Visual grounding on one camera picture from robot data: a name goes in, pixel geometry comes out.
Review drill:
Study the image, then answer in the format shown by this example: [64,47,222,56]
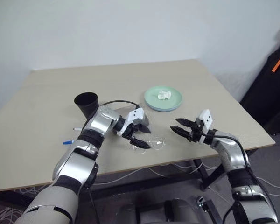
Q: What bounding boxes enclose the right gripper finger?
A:
[169,126,193,141]
[175,118,196,128]

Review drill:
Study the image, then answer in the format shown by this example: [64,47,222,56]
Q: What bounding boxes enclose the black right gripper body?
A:
[186,118,207,143]

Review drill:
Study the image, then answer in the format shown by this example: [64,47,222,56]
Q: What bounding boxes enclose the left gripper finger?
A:
[137,123,152,134]
[129,137,152,150]

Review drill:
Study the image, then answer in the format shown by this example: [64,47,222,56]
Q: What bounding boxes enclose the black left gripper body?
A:
[122,123,142,140]

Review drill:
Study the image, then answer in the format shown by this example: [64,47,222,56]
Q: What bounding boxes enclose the black plastic cup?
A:
[74,92,100,119]

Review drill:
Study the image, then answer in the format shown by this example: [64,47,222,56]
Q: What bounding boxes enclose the blue plate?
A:
[144,99,183,113]

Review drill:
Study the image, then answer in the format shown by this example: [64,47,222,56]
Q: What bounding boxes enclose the green plate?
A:
[144,85,184,111]

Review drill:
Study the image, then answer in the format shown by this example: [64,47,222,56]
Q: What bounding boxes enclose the crumpled white tissue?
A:
[157,90,172,101]

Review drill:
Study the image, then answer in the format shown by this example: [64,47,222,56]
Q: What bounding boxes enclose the small metal clamp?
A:
[196,196,207,209]

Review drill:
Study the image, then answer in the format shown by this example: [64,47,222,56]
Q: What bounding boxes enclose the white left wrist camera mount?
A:
[116,107,145,137]

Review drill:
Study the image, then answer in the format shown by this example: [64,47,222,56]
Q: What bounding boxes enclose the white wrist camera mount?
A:
[116,107,145,137]
[196,109,215,144]

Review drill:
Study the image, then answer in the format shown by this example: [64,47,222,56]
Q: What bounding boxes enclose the clear frame glasses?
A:
[132,137,167,155]

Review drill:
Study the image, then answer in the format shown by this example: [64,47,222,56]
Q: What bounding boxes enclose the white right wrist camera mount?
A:
[196,109,215,144]

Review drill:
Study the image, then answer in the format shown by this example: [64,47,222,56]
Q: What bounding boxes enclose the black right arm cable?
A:
[200,132,275,224]

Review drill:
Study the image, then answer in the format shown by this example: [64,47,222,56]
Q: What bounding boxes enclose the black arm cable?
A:
[200,132,275,224]
[84,99,141,131]

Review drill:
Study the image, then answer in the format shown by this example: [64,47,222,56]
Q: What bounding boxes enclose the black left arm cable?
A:
[84,99,141,131]

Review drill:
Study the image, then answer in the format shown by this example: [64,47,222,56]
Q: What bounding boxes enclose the black table frame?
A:
[0,149,259,224]

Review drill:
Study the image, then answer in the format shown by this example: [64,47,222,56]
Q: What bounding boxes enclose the black bag with orange strap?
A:
[239,50,280,136]

